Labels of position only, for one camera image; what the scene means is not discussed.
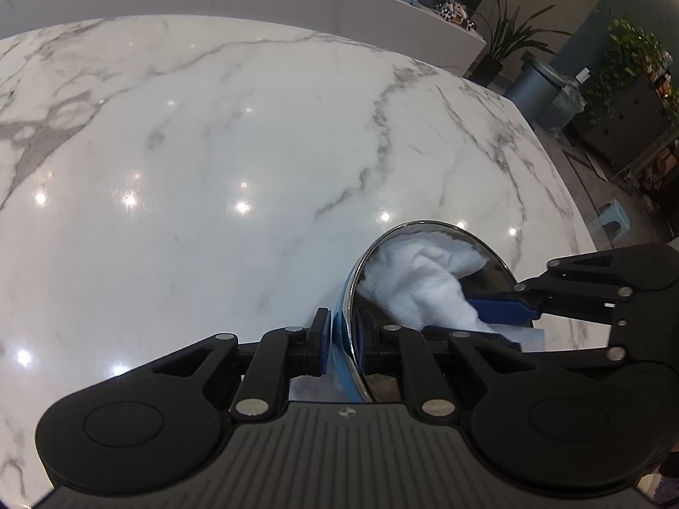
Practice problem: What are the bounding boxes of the clear plastic bag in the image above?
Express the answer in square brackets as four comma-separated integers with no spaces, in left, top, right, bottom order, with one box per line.
[552,69,591,131]

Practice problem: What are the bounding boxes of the cow figurines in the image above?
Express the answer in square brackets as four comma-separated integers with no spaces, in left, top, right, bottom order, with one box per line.
[436,0,478,30]

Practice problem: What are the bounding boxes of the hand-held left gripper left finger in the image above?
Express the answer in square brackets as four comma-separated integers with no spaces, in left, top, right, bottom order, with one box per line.
[135,308,332,422]

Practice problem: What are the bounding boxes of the grey trash bin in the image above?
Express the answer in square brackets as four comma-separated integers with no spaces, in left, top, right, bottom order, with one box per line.
[504,53,571,128]

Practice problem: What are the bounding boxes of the white cloth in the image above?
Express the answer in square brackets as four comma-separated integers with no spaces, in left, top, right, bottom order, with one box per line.
[363,233,546,353]

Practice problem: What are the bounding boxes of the blue steel bowl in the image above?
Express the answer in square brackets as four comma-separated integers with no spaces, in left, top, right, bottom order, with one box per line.
[329,220,518,405]

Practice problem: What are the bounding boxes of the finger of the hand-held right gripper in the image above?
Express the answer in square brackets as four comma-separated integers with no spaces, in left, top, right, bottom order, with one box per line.
[464,248,638,328]
[517,340,628,368]

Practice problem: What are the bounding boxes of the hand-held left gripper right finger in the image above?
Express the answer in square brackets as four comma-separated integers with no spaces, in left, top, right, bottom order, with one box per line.
[353,312,538,421]

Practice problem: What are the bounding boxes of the blue plastic stool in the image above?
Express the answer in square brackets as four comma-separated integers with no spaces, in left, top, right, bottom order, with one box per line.
[586,199,632,239]

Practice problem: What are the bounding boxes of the grey cabinet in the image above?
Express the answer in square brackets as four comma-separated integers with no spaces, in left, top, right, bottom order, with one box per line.
[570,71,679,173]

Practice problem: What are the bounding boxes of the potted long-leaf plant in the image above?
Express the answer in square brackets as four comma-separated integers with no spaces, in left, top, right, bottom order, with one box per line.
[469,0,574,88]

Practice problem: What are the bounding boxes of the green pothos plant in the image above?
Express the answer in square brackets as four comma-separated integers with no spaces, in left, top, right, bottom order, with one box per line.
[584,11,674,117]

